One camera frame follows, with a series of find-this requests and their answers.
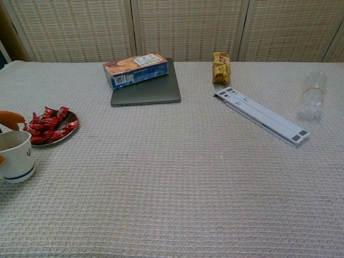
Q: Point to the brown wooden screen frame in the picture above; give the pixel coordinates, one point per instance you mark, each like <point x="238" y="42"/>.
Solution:
<point x="10" y="35"/>

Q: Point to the clear plastic tube bundle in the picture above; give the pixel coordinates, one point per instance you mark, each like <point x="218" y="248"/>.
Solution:
<point x="313" y="104"/>

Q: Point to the white flat remote strip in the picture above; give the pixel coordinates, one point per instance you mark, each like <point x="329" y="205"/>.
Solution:
<point x="263" y="115"/>

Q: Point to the gold snack packet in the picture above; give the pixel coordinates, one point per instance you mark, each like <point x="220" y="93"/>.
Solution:
<point x="221" y="70"/>

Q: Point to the orange and blue biscuit box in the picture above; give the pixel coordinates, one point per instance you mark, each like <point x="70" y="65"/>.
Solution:
<point x="139" y="70"/>

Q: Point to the heap of red candies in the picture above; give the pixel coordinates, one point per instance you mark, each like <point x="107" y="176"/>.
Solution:
<point x="45" y="126"/>

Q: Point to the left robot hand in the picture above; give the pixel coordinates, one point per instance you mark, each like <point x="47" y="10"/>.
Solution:
<point x="13" y="118"/>

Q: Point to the woven folding screen panel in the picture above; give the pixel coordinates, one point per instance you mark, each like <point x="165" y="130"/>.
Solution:
<point x="338" y="51"/>
<point x="75" y="27"/>
<point x="290" y="27"/>
<point x="188" y="27"/>

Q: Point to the white paper cup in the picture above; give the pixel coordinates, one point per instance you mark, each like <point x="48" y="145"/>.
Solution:
<point x="18" y="158"/>

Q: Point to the white woven tablecloth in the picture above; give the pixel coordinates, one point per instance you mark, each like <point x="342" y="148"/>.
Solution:
<point x="188" y="188"/>

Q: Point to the grey closed laptop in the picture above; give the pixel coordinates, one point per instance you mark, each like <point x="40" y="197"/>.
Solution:
<point x="156" y="91"/>

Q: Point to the round metal plate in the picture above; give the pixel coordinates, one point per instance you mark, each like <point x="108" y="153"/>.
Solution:
<point x="70" y="117"/>

